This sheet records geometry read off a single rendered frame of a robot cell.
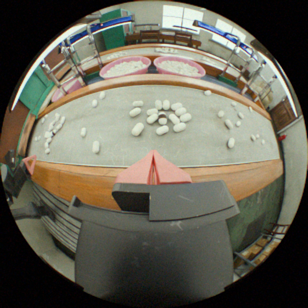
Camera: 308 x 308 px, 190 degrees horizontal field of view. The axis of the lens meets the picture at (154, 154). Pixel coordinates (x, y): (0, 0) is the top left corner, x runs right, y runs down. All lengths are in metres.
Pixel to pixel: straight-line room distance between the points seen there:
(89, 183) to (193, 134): 0.30
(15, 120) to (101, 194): 0.85
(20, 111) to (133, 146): 0.90
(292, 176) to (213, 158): 4.15
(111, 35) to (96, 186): 3.10
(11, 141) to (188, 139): 1.02
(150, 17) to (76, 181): 5.32
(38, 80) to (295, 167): 5.28
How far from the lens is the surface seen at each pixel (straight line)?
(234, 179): 0.31
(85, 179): 0.28
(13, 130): 0.91
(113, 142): 0.28
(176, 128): 0.26
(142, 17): 5.32
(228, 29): 5.87
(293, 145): 4.38
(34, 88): 1.03
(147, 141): 0.26
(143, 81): 0.40
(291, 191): 4.38
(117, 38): 3.07
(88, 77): 0.82
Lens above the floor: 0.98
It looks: 76 degrees down
